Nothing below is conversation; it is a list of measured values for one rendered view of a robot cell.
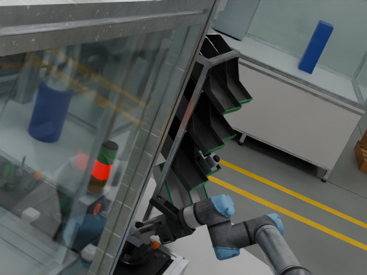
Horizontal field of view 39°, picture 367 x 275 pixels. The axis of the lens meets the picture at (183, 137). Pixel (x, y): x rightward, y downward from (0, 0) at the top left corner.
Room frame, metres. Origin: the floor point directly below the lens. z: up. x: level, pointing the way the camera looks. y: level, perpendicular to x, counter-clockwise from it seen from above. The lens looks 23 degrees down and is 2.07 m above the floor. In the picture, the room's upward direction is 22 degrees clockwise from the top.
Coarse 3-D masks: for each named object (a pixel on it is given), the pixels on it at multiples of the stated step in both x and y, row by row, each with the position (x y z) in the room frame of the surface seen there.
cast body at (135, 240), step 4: (132, 224) 1.46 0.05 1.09; (136, 224) 1.46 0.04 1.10; (140, 224) 1.46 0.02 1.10; (132, 228) 1.45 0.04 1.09; (136, 228) 1.45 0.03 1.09; (128, 236) 1.45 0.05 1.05; (132, 236) 1.44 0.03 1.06; (136, 236) 1.44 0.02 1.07; (128, 240) 1.45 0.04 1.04; (132, 240) 1.44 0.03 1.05; (136, 240) 1.44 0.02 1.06; (140, 240) 1.44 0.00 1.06; (136, 244) 1.44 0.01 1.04; (140, 244) 1.44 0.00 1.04
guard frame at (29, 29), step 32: (0, 0) 0.27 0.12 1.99; (32, 0) 0.29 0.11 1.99; (64, 0) 0.32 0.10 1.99; (96, 0) 0.36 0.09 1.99; (128, 0) 0.40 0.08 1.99; (160, 0) 0.46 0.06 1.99; (192, 0) 0.53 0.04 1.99; (0, 32) 0.27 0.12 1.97; (32, 32) 0.29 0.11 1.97; (64, 32) 0.32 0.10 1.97; (96, 32) 0.36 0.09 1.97; (128, 32) 0.42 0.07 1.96; (192, 32) 0.59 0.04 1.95; (192, 64) 0.61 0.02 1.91; (160, 128) 0.59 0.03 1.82; (128, 192) 0.60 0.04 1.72; (128, 224) 0.61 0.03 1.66
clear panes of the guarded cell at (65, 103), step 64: (0, 64) 0.29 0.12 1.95; (64, 64) 0.36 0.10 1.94; (128, 64) 0.47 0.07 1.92; (0, 128) 0.30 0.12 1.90; (64, 128) 0.39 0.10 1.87; (128, 128) 0.52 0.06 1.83; (0, 192) 0.32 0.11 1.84; (64, 192) 0.42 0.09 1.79; (0, 256) 0.34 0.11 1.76; (64, 256) 0.47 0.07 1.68
